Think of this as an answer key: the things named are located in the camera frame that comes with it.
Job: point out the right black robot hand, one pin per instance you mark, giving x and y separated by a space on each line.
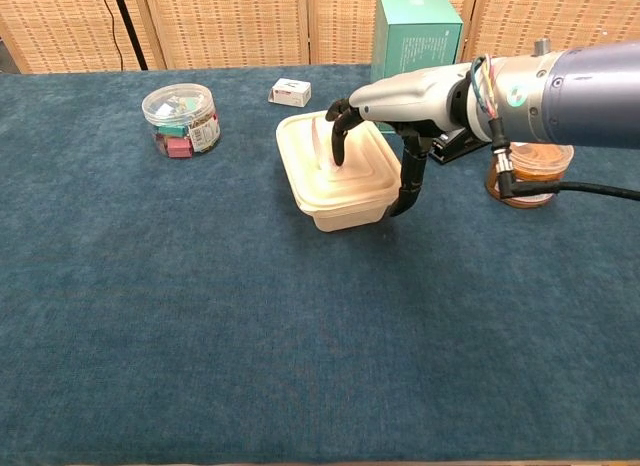
410 93

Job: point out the cream plastic container lid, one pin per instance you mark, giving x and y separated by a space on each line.
310 176

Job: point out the tall green cardboard box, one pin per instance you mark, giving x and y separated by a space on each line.
420 36

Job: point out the small white staples box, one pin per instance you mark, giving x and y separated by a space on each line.
290 93

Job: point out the beige plastic container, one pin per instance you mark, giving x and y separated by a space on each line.
347 220

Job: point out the black stapler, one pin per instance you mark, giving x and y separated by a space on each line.
455 148

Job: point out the clear jar of rubber bands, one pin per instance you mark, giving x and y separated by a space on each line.
542 161

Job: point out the bamboo folding screen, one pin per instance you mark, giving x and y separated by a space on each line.
225 26

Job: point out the clear jar of binder clips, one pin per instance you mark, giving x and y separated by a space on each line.
180 126

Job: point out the blue tablecloth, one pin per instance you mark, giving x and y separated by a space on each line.
250 311

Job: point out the black stand pole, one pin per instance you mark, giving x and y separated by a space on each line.
130 28

